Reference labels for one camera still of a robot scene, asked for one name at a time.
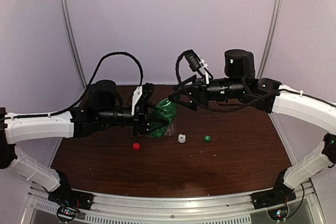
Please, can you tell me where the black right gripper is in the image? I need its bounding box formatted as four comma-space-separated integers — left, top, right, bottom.
167, 74, 247, 111

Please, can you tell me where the green plastic bottle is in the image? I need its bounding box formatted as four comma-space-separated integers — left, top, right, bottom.
150, 98, 177, 138

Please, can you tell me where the large clear plastic bottle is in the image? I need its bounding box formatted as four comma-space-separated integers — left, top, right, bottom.
164, 122, 176, 136

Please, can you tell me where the red bottle cap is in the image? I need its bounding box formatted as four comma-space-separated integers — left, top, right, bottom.
132, 143, 141, 151

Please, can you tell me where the white nozzle bottle cap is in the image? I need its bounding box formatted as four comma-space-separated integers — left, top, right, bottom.
177, 134, 186, 143

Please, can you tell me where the green bottle cap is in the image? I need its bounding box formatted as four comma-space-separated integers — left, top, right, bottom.
204, 135, 212, 143

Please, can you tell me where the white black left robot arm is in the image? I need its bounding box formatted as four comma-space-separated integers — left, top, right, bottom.
1, 80, 171, 205

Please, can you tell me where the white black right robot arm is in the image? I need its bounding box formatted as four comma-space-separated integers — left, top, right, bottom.
169, 49, 335, 204

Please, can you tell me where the right black camera cable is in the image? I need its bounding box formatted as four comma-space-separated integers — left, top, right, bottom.
175, 50, 274, 112

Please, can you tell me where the black camera cable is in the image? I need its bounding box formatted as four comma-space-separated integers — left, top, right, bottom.
175, 50, 274, 112
0, 51, 144, 120

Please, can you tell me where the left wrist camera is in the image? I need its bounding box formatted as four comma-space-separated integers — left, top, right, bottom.
131, 83, 154, 115

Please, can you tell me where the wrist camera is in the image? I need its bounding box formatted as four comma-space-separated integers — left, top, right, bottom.
183, 49, 211, 84
131, 83, 154, 115

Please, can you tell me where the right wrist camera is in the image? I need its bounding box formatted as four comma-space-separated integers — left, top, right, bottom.
183, 49, 211, 84

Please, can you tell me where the left black camera cable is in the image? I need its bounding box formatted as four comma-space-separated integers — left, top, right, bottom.
0, 51, 144, 120

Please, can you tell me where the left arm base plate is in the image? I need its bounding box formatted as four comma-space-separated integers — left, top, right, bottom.
46, 189, 93, 210

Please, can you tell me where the aluminium front rail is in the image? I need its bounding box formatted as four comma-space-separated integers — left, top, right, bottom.
19, 181, 325, 223

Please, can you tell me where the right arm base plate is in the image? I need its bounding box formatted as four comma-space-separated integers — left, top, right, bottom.
251, 189, 296, 209

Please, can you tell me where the right aluminium frame post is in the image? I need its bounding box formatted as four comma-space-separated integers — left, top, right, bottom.
257, 0, 283, 79

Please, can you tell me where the aluminium frame post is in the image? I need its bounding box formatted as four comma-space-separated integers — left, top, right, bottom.
257, 0, 283, 79
60, 0, 87, 89

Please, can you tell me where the left aluminium frame post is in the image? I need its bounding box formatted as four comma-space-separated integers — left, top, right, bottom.
60, 0, 87, 89

